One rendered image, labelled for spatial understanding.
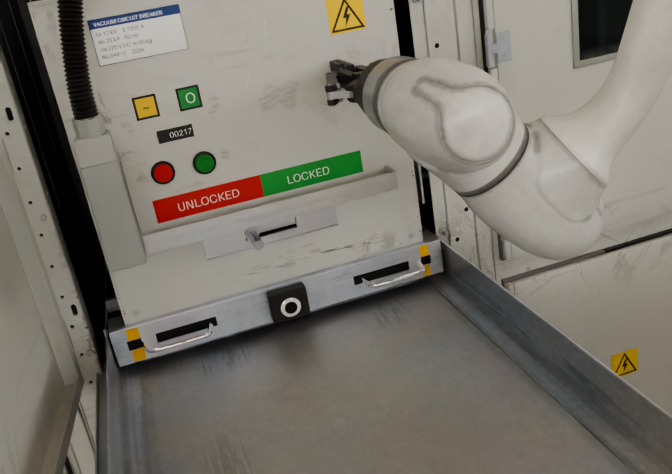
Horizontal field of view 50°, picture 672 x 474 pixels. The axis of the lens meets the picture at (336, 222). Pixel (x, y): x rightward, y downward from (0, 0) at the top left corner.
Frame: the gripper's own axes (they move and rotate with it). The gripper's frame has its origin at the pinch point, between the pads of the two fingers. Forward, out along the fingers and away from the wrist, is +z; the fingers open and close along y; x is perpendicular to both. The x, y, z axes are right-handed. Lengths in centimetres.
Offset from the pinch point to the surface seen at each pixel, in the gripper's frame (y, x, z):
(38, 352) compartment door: -51, -29, 0
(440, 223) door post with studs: 14.7, -29.4, 6.0
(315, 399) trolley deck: -16.2, -38.3, -18.4
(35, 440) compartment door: -52, -35, -13
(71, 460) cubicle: -53, -52, 6
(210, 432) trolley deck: -31, -38, -18
